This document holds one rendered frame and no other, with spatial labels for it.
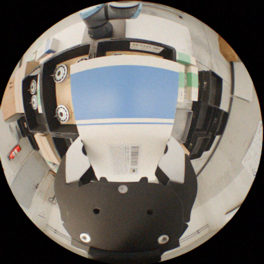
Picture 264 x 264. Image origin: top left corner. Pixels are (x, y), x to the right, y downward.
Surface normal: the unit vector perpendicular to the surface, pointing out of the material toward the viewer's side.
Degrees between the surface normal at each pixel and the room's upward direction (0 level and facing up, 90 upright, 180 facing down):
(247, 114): 90
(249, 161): 90
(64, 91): 0
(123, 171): 0
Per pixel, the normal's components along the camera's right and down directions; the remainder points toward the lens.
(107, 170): 0.04, 0.48
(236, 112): -1.00, 0.01
